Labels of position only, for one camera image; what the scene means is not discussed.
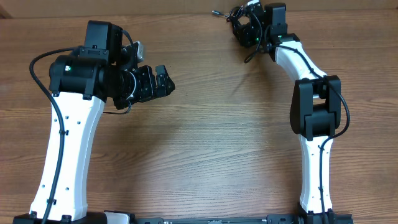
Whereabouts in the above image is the black glossy USB cable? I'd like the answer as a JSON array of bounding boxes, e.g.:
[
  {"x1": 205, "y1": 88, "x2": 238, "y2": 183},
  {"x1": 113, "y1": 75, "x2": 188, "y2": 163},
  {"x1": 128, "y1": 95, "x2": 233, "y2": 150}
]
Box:
[{"x1": 226, "y1": 5, "x2": 249, "y2": 35}]

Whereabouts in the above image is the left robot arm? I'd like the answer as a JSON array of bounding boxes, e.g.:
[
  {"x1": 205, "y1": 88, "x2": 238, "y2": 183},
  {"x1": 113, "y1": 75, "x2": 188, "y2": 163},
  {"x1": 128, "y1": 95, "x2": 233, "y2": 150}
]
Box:
[{"x1": 13, "y1": 21, "x2": 175, "y2": 224}]

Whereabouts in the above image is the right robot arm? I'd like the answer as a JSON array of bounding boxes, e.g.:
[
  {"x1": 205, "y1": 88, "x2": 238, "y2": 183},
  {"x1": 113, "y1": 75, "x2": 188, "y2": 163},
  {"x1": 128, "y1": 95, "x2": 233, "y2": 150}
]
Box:
[{"x1": 226, "y1": 1, "x2": 342, "y2": 223}]

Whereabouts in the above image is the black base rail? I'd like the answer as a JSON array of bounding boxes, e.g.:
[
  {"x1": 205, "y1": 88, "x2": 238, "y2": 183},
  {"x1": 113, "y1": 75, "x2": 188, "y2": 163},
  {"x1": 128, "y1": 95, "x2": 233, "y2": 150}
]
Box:
[{"x1": 102, "y1": 211, "x2": 354, "y2": 224}]

